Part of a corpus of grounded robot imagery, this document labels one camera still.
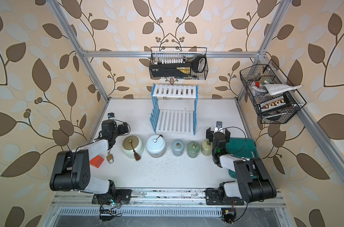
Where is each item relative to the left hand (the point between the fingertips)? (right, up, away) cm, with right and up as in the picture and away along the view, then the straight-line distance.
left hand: (120, 123), depth 93 cm
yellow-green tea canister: (+56, -14, -10) cm, 59 cm away
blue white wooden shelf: (+35, +1, +12) cm, 37 cm away
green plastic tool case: (+71, -10, -24) cm, 75 cm away
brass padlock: (-4, -22, -5) cm, 23 cm away
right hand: (+65, -4, -3) cm, 65 cm away
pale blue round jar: (+26, -13, -11) cm, 31 cm away
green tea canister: (+48, -15, -9) cm, 51 cm away
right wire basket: (+85, +28, -8) cm, 89 cm away
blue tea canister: (+38, -14, -9) cm, 42 cm away
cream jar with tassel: (+11, -14, -11) cm, 21 cm away
